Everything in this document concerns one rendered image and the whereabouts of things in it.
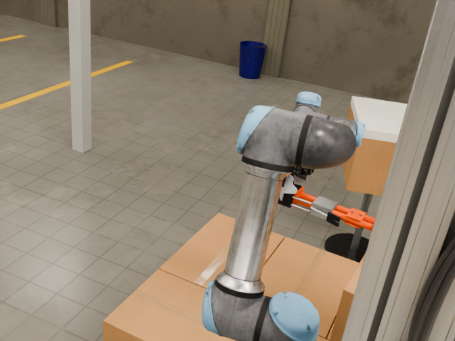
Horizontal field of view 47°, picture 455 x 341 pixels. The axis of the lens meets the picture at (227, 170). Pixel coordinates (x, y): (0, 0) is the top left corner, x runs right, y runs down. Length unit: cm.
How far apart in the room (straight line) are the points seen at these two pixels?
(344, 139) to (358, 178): 201
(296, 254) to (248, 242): 149
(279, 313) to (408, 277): 57
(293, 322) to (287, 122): 43
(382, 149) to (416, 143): 252
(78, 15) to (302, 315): 352
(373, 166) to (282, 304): 201
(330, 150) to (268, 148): 13
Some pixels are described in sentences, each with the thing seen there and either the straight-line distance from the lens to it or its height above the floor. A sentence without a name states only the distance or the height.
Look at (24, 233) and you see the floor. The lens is 368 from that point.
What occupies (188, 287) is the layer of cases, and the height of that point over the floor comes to 54.
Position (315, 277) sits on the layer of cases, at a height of 54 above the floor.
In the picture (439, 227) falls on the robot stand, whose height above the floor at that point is 176.
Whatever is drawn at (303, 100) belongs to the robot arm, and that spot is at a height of 155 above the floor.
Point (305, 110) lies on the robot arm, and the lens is 154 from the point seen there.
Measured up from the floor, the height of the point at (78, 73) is 71.
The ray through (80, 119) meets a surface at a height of 31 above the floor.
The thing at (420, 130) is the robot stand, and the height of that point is 186.
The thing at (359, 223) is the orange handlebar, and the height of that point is 120.
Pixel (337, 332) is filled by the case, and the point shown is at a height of 91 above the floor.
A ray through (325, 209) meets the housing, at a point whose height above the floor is 121.
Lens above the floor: 203
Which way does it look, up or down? 27 degrees down
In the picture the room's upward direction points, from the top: 7 degrees clockwise
